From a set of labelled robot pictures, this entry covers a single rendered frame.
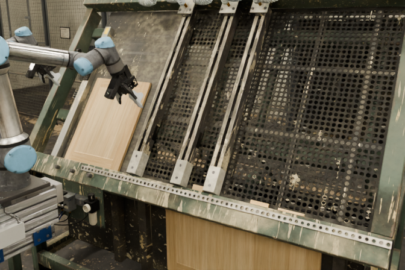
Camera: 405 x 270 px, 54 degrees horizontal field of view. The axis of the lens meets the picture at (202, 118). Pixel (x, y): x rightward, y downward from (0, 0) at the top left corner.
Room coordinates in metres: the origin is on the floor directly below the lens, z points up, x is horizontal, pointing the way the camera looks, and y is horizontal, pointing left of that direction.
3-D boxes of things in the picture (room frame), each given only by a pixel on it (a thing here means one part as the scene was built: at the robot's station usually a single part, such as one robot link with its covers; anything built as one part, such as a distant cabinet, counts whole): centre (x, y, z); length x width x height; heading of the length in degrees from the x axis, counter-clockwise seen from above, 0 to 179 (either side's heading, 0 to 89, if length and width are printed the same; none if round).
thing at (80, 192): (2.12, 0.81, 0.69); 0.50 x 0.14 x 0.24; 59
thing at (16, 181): (1.59, 0.82, 1.09); 0.15 x 0.15 x 0.10
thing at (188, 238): (1.91, -0.17, 0.53); 0.90 x 0.02 x 0.55; 59
